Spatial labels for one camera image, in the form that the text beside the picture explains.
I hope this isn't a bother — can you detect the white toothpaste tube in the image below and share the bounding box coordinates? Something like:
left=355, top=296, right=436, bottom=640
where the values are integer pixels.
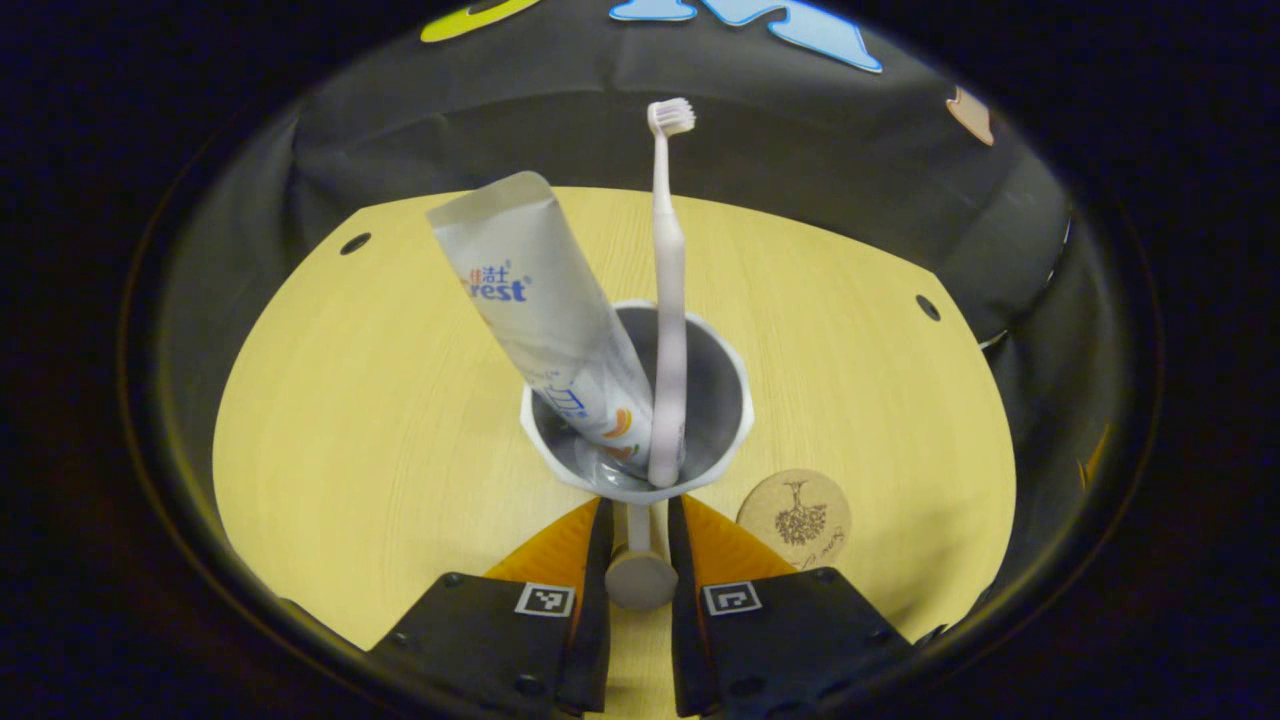
left=427, top=171, right=656, bottom=463

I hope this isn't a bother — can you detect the black backdrop cloth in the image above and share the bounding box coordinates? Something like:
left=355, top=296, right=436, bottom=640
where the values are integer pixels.
left=150, top=0, right=1131, bottom=641

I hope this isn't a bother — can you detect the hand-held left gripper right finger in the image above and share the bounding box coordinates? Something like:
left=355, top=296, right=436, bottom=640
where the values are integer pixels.
left=667, top=494, right=915, bottom=719

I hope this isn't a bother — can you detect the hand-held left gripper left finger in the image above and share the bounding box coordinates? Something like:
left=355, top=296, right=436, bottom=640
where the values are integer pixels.
left=368, top=496, right=615, bottom=719

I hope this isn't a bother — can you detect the round cork coaster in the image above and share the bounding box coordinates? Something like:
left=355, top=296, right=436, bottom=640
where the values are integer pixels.
left=736, top=469, right=854, bottom=573

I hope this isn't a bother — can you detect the white cup with beige handle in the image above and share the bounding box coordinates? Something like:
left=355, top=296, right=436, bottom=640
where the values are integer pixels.
left=520, top=298, right=755, bottom=613

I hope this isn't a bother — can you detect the pale pink toothbrush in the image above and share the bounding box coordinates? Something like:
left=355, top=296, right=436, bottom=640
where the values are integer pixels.
left=646, top=97, right=698, bottom=489

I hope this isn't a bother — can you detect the wooden desktop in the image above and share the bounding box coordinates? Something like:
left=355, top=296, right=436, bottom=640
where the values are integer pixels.
left=212, top=186, right=1018, bottom=720

